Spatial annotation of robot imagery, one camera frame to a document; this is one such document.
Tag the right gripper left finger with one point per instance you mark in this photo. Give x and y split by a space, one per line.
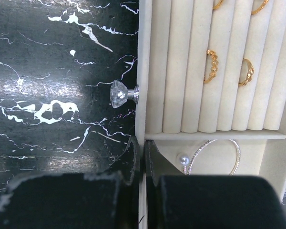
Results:
104 200

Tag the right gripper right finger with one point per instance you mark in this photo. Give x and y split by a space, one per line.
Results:
178 201

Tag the beige ring tray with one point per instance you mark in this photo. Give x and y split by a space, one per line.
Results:
212 78

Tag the crystal drawer knob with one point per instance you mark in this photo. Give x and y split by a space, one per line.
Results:
120 94

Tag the gold rings in tray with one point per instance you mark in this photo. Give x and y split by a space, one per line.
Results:
213 66

